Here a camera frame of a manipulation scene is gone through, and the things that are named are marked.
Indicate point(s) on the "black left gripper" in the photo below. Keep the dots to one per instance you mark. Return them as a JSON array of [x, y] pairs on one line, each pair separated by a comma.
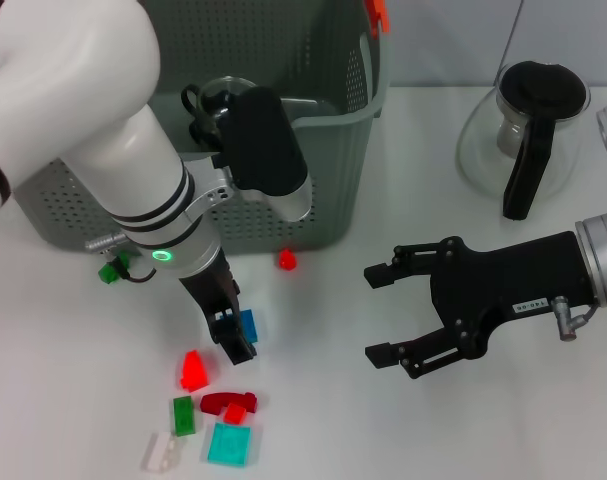
[[210, 290]]

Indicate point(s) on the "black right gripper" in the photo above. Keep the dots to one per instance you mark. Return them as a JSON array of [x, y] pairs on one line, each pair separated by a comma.
[[508, 280]]

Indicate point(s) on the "blue square plate block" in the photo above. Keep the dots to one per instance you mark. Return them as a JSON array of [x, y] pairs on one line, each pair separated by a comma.
[[249, 325]]

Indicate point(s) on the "dark red arch block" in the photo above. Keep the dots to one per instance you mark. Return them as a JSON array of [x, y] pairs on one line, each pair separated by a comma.
[[218, 401]]

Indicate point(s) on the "small red sloped block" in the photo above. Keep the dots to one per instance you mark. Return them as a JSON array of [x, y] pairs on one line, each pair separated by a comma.
[[285, 260]]

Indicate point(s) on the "teal square plate block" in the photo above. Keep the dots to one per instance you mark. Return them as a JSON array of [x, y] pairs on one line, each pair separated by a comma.
[[228, 445]]

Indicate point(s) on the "green toy brick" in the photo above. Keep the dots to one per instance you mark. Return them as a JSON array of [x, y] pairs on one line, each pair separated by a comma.
[[184, 416], [108, 274]]

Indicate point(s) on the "glass teacup black sleeve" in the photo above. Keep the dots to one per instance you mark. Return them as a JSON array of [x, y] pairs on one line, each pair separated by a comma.
[[218, 92], [203, 132]]

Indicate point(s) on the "bright red curved block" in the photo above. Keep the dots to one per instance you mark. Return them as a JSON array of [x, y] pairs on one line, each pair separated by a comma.
[[195, 372]]

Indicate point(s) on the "small red square block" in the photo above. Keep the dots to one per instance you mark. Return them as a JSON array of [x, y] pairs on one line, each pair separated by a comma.
[[235, 414]]

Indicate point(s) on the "grey perforated plastic storage bin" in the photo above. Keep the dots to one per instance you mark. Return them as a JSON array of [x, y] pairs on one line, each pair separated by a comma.
[[333, 175]]

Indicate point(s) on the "white toy brick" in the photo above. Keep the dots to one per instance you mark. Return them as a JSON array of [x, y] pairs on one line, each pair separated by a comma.
[[159, 452]]

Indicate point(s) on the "left gripper silver plug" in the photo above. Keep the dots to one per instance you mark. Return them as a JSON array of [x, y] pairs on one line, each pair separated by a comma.
[[105, 242]]

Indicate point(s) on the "gripper silver plug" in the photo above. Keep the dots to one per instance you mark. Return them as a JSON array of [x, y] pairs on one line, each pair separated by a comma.
[[565, 320], [105, 242]]

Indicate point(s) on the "right gripper silver plug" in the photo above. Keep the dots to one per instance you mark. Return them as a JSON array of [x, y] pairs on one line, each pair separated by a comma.
[[565, 320]]

